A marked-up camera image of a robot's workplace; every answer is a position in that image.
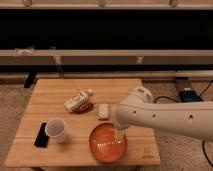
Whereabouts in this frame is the black rectangular block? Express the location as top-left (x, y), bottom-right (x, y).
top-left (34, 123), bottom-right (49, 148)

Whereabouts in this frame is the black cable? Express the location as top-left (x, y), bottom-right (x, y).
top-left (153, 79), bottom-right (213, 169)

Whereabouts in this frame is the small white box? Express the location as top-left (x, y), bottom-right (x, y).
top-left (98, 104), bottom-right (109, 120)

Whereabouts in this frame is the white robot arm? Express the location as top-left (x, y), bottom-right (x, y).
top-left (112, 86), bottom-right (213, 142)

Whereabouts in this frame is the white ceramic cup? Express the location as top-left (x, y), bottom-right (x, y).
top-left (45, 118), bottom-right (67, 143)

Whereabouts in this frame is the brown snack bag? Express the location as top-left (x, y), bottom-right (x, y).
top-left (74, 102), bottom-right (93, 114)

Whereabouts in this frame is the grey metal rail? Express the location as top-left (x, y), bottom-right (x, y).
top-left (0, 49), bottom-right (213, 66)

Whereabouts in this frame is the orange ceramic bowl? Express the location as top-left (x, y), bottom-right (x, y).
top-left (89, 123), bottom-right (127, 163)

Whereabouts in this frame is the wooden table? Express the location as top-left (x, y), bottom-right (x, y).
top-left (4, 78), bottom-right (161, 169)

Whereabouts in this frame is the blue box on floor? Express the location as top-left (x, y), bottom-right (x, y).
top-left (179, 89), bottom-right (202, 102)

